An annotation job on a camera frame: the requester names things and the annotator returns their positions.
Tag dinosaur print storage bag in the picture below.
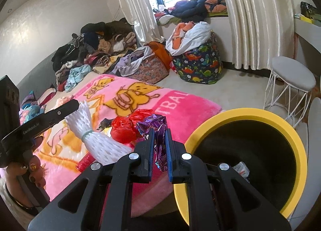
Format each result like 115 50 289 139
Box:
173 31 223 84

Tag green patterned box on desk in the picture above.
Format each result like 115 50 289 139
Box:
300 1 321 21

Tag white desk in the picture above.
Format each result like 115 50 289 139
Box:
294 19 321 53

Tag white foam fruit net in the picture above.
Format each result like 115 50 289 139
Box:
65 101 132 166

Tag cream curtain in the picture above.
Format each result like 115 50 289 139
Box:
119 0 164 45
225 0 294 70

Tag red plastic bag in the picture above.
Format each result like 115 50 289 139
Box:
111 109 153 146

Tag clothes pile on windowsill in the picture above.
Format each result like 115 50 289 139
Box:
154 0 228 26

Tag pile of clothes on bed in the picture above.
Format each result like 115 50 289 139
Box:
51 18 138 91

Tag left cream curtain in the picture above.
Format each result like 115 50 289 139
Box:
119 0 164 45

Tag pink cartoon blanket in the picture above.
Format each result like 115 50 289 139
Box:
36 75 222 199

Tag white round stool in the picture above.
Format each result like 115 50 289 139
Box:
263 56 316 128

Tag left hand painted nails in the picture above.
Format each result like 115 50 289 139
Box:
4 136 47 208

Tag yellow rimmed black trash bin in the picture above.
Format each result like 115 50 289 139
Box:
174 108 307 225

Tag purple foil wrapper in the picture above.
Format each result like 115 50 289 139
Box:
136 114 168 172

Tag right cream curtain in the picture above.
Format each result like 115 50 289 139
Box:
225 0 294 70

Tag floral fabric basket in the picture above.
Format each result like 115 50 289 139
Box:
129 55 169 84

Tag white grey chair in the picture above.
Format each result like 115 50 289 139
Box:
289 97 321 230

